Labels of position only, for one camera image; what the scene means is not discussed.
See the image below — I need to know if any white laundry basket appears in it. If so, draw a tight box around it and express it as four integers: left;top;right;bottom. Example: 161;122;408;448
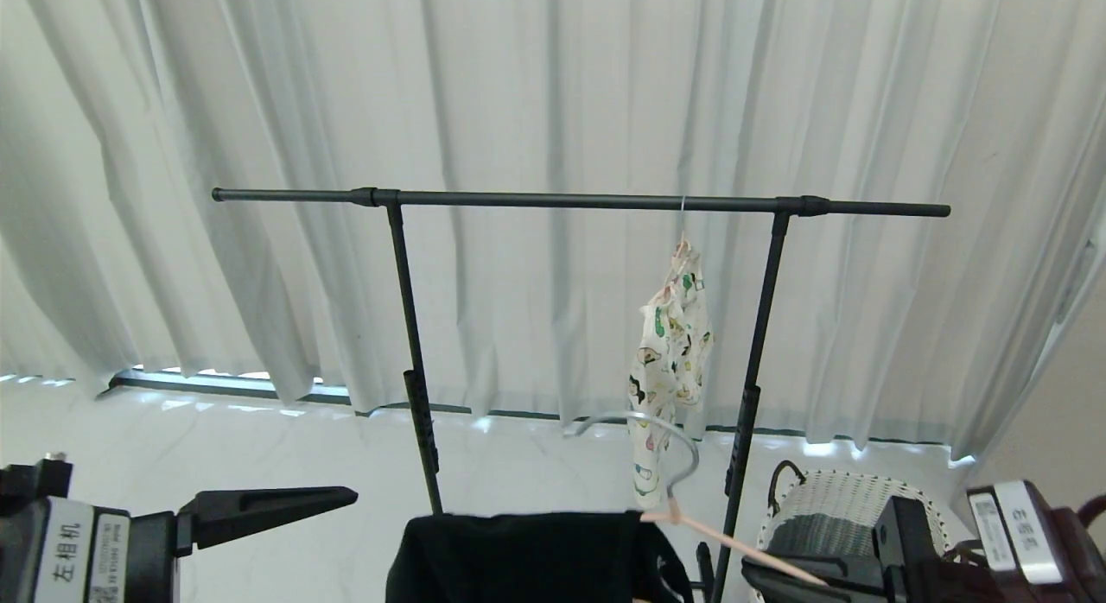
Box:
759;460;973;603

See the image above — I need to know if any white curtain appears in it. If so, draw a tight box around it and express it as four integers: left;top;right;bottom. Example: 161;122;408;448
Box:
0;0;1106;461

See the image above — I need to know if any black clothes rack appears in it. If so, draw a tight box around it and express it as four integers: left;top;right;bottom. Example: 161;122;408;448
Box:
212;187;951;603

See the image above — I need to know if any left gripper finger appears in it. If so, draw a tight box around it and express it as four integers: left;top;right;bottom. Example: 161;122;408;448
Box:
177;486;360;552

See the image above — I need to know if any black garment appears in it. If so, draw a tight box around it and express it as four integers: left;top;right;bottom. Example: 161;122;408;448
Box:
386;511;695;603

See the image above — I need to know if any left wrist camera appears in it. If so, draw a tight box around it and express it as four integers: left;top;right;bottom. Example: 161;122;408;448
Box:
0;454;178;603

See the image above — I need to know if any cream printed garment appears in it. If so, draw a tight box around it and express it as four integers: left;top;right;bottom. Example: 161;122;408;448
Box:
626;236;716;511

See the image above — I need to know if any window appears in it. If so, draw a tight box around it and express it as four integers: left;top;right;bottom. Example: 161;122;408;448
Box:
99;365;951;448

